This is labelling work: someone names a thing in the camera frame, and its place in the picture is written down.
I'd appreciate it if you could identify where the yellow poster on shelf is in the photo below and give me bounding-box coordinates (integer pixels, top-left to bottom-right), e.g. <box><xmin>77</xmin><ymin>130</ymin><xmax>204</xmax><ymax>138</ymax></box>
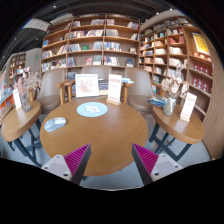
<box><xmin>192</xmin><ymin>32</ymin><xmax>210</xmax><ymax>55</ymax></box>

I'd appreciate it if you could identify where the round wooden table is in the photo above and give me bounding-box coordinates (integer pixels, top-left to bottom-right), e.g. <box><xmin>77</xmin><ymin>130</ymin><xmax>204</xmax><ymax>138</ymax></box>
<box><xmin>1</xmin><ymin>101</ymin><xmax>42</xmax><ymax>142</ymax></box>
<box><xmin>152</xmin><ymin>105</ymin><xmax>205</xmax><ymax>144</ymax></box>
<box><xmin>40</xmin><ymin>98</ymin><xmax>148</xmax><ymax>176</ymax></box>

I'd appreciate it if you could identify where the beige armchair left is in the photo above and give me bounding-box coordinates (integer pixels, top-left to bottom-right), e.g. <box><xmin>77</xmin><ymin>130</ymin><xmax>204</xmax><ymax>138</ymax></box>
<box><xmin>37</xmin><ymin>68</ymin><xmax>65</xmax><ymax>113</ymax></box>

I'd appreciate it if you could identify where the white sign card left table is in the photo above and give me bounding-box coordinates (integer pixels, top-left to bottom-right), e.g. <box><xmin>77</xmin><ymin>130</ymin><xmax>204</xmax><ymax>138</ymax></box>
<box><xmin>13</xmin><ymin>89</ymin><xmax>22</xmax><ymax>110</ymax></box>

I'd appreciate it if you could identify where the wooden bookshelf far left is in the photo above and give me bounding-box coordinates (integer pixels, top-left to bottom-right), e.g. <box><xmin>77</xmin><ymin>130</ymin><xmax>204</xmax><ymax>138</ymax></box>
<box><xmin>9</xmin><ymin>52</ymin><xmax>26</xmax><ymax>86</ymax></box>

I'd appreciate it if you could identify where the glass vase with dried flowers right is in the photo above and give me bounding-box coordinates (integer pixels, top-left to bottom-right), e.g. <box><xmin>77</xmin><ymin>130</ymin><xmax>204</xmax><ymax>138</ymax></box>
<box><xmin>161</xmin><ymin>64</ymin><xmax>189</xmax><ymax>116</ymax></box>

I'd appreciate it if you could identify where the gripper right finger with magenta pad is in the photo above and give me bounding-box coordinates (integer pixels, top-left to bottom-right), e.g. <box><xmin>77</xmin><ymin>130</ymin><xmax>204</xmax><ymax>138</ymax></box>
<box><xmin>132</xmin><ymin>144</ymin><xmax>182</xmax><ymax>185</ymax></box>

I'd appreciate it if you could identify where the beige armchair right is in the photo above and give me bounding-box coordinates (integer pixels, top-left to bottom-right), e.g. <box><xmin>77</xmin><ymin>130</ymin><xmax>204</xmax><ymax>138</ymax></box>
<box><xmin>123</xmin><ymin>67</ymin><xmax>156</xmax><ymax>114</ymax></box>

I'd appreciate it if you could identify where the glass vase with dried flowers left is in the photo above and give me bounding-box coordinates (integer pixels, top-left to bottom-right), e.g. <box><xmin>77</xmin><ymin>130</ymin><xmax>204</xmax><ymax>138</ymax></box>
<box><xmin>14</xmin><ymin>72</ymin><xmax>42</xmax><ymax>112</ymax></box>

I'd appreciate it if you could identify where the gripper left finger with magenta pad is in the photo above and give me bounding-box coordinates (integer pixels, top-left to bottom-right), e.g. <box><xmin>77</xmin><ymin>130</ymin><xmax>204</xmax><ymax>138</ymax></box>
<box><xmin>42</xmin><ymin>144</ymin><xmax>91</xmax><ymax>185</ymax></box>

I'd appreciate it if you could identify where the white sign card right table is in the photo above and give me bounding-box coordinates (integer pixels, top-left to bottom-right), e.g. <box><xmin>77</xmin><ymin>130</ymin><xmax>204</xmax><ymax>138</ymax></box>
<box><xmin>180</xmin><ymin>93</ymin><xmax>197</xmax><ymax>122</ymax></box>

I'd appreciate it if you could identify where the white framed floral picture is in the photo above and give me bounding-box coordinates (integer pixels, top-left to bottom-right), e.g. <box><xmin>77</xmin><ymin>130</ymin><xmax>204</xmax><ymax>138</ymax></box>
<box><xmin>75</xmin><ymin>74</ymin><xmax>99</xmax><ymax>97</ymax></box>

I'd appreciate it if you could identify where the round wooden left side table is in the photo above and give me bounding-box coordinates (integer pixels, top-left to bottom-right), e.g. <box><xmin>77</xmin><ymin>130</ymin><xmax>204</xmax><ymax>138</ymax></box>
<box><xmin>1</xmin><ymin>101</ymin><xmax>42</xmax><ymax>142</ymax></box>

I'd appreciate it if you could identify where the wooden bookshelf centre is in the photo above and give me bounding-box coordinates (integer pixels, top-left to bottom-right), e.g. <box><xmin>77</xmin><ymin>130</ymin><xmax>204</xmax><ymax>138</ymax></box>
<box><xmin>41</xmin><ymin>13</ymin><xmax>140</xmax><ymax>73</ymax></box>

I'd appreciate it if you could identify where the grey computer mouse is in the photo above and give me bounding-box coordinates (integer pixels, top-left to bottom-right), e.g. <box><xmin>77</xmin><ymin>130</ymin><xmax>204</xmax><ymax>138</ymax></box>
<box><xmin>44</xmin><ymin>117</ymin><xmax>67</xmax><ymax>132</ymax></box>

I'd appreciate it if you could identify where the wooden bookshelf right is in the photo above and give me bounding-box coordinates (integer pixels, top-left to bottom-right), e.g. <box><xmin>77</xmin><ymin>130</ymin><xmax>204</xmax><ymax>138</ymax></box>
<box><xmin>139</xmin><ymin>16</ymin><xmax>213</xmax><ymax>120</ymax></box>

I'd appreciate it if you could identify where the blue book on right table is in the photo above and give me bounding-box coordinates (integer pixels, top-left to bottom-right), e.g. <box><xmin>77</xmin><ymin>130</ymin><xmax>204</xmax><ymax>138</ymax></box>
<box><xmin>148</xmin><ymin>96</ymin><xmax>165</xmax><ymax>108</ymax></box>

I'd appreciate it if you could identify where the white sign on wooden stand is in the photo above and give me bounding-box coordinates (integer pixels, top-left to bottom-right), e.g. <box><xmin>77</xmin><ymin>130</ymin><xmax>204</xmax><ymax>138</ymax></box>
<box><xmin>107</xmin><ymin>74</ymin><xmax>122</xmax><ymax>105</ymax></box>

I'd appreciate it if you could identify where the wooden bookshelf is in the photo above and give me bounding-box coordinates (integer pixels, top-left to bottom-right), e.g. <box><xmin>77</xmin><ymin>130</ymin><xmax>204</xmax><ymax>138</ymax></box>
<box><xmin>9</xmin><ymin>52</ymin><xmax>26</xmax><ymax>86</ymax></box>
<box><xmin>41</xmin><ymin>13</ymin><xmax>140</xmax><ymax>73</ymax></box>
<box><xmin>139</xmin><ymin>16</ymin><xmax>213</xmax><ymax>120</ymax></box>

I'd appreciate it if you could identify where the glass vase with dried flowers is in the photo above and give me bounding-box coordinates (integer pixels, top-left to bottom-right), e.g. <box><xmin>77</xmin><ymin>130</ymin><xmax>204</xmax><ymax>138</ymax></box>
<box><xmin>161</xmin><ymin>64</ymin><xmax>189</xmax><ymax>116</ymax></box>
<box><xmin>14</xmin><ymin>72</ymin><xmax>42</xmax><ymax>112</ymax></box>

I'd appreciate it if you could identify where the white sign card table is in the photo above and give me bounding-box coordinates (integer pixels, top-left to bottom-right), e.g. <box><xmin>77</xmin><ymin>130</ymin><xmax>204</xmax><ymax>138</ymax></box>
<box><xmin>180</xmin><ymin>93</ymin><xmax>197</xmax><ymax>122</ymax></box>
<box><xmin>13</xmin><ymin>89</ymin><xmax>22</xmax><ymax>110</ymax></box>

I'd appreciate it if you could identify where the round wooden centre table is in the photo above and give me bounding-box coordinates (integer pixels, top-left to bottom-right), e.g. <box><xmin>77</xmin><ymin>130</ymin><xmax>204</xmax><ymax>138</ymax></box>
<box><xmin>40</xmin><ymin>98</ymin><xmax>148</xmax><ymax>176</ymax></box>

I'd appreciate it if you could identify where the round light blue mouse pad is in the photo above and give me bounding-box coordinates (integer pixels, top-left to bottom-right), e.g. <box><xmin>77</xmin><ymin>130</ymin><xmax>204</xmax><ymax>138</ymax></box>
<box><xmin>77</xmin><ymin>102</ymin><xmax>108</xmax><ymax>118</ymax></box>

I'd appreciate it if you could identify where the round wooden right side table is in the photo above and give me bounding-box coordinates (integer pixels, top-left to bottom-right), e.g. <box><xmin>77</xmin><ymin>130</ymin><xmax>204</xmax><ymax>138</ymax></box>
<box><xmin>152</xmin><ymin>105</ymin><xmax>205</xmax><ymax>144</ymax></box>

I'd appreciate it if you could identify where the beige armchair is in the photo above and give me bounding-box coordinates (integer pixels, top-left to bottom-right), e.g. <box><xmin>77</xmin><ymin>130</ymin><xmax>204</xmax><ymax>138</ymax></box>
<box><xmin>37</xmin><ymin>68</ymin><xmax>65</xmax><ymax>113</ymax></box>
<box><xmin>123</xmin><ymin>67</ymin><xmax>156</xmax><ymax>114</ymax></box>

